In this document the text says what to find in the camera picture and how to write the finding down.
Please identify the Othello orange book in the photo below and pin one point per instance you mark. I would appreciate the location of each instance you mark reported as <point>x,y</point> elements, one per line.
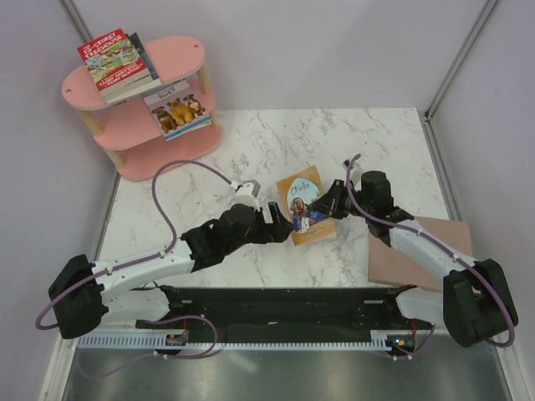
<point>297,193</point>

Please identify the purple dog book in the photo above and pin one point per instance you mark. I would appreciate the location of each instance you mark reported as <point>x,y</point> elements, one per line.
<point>176,109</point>

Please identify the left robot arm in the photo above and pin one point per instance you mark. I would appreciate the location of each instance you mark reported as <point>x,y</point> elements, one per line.
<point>81,294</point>

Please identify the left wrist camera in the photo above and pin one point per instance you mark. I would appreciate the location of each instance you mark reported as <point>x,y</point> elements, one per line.
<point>246,193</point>

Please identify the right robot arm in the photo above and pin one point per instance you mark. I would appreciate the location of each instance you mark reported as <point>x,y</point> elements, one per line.
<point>475,303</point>

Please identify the brown file folder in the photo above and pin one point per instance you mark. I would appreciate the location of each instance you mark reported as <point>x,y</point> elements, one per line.
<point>391,267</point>

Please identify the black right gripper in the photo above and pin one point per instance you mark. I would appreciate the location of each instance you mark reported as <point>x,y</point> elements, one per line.
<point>330,203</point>

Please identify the pink three-tier shelf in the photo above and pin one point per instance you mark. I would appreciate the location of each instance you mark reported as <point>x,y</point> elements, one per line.
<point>128,132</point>

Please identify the white cable duct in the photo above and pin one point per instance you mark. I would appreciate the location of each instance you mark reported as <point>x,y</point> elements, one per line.
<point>171,342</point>

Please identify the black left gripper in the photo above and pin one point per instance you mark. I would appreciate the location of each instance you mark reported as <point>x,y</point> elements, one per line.
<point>278,230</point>

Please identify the Nineteen Eighty-Four blue book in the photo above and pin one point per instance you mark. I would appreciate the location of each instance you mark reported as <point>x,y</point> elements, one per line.
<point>134,91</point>

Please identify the red Treehouse book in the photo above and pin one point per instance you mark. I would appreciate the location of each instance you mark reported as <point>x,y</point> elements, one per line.
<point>112,61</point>

